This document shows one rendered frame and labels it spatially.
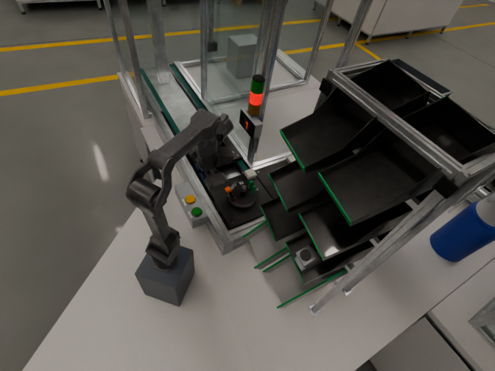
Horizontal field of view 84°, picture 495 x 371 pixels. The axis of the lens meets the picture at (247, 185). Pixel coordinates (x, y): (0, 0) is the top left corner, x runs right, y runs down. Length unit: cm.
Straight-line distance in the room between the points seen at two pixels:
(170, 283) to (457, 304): 116
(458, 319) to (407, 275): 23
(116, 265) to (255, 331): 59
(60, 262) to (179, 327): 140
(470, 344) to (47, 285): 228
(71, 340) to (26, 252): 139
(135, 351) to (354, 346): 77
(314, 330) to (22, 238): 210
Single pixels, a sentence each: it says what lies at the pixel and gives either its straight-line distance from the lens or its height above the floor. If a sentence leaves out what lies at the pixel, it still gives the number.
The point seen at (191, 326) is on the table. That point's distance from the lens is 111.
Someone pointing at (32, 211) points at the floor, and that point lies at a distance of 269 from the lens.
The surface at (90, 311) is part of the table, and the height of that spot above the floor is 86.
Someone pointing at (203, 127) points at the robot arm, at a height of 150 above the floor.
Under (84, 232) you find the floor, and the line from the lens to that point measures 242.
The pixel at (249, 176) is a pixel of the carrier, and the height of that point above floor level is 99.
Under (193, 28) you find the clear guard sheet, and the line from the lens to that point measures 223.
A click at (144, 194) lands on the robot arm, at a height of 145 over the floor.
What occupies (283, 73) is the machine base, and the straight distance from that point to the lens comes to 238.
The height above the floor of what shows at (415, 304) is 86.
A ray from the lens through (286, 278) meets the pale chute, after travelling 101.
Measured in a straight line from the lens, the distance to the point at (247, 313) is 113.
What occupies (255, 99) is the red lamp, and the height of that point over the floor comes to 134.
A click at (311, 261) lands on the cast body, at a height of 126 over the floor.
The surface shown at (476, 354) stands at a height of 86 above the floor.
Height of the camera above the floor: 195
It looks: 50 degrees down
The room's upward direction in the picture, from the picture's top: 11 degrees clockwise
